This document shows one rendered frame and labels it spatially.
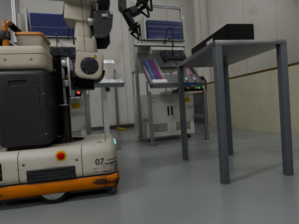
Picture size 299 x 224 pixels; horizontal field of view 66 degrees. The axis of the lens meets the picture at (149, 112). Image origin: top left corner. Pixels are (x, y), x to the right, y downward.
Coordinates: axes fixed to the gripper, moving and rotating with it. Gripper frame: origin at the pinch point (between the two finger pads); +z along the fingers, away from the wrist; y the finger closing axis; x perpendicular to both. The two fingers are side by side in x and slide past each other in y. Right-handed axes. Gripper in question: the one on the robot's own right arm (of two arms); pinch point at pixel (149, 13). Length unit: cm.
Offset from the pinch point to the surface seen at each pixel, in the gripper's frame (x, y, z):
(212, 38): -34.6, 12.6, 29.4
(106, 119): 53, 140, 45
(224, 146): 5, -13, 85
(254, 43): -40, -13, 45
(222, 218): 33, -47, 95
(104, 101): 45, 140, 26
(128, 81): -37, 433, 1
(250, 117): -137, 194, 156
